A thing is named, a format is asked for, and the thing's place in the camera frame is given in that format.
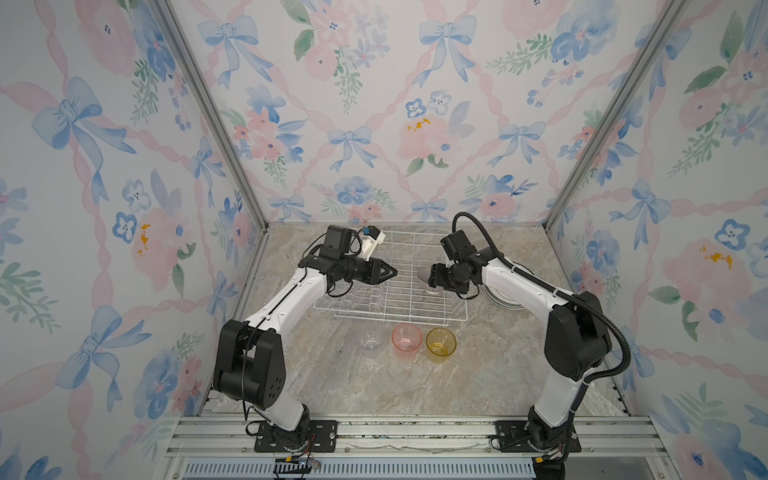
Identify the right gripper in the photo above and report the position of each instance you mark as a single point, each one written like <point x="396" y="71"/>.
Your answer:
<point x="435" y="280"/>

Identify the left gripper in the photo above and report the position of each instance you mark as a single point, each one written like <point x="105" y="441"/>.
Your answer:
<point x="374" y="272"/>

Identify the white wire dish rack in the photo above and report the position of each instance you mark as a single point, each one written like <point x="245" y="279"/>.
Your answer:
<point x="404" y="298"/>

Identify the grey patterned plate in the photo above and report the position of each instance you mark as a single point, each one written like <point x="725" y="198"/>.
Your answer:
<point x="504" y="297"/>

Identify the yellow glass cup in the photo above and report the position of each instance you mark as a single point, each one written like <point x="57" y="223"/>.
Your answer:
<point x="441" y="343"/>

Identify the clear glass cup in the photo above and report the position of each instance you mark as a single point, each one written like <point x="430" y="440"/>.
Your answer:
<point x="371" y="341"/>

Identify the pink glass cup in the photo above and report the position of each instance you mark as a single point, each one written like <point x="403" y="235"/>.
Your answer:
<point x="406" y="340"/>

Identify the white ceramic bowl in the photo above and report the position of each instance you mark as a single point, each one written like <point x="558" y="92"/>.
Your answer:
<point x="424" y="274"/>

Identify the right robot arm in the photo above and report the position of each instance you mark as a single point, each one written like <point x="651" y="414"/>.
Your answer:
<point x="576" y="340"/>

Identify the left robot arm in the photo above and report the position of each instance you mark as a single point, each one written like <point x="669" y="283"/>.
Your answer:
<point x="250" y="364"/>

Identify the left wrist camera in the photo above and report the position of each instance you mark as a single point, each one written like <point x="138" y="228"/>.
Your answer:
<point x="371" y="237"/>

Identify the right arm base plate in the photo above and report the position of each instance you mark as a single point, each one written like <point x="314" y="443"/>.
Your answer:
<point x="522" y="436"/>

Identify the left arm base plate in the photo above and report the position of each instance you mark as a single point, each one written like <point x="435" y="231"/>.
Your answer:
<point x="314" y="436"/>

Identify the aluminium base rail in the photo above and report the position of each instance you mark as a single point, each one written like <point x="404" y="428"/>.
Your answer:
<point x="219" y="446"/>

